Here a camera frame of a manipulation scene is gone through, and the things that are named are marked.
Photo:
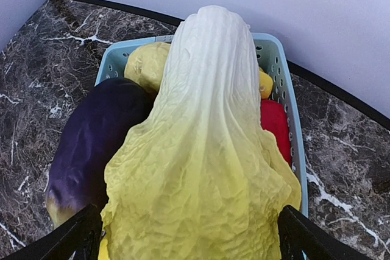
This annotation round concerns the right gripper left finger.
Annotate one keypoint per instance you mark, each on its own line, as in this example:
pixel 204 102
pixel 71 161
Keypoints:
pixel 77 238

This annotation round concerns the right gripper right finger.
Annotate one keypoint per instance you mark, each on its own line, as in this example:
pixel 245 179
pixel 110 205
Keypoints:
pixel 299 238

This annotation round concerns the napa cabbage toy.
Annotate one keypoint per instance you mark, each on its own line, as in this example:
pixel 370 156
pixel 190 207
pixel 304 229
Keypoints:
pixel 200 178

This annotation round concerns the yellow lemon toy front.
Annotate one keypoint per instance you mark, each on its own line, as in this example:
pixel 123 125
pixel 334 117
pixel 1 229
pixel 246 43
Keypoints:
pixel 103 250

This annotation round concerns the purple eggplant toy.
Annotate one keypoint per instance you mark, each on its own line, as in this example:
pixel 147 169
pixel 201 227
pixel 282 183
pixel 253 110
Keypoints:
pixel 94 132

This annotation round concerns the red pepper toy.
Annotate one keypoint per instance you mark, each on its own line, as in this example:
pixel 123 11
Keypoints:
pixel 274 119

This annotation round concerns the light blue plastic basket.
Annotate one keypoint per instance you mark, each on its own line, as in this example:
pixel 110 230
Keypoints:
pixel 271 58

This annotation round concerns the small yellow fruit toy right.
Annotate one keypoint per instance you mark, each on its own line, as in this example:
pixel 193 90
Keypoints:
pixel 266 85

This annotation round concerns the yellow potato toy back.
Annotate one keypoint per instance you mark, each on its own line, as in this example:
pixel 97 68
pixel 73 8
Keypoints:
pixel 145 66

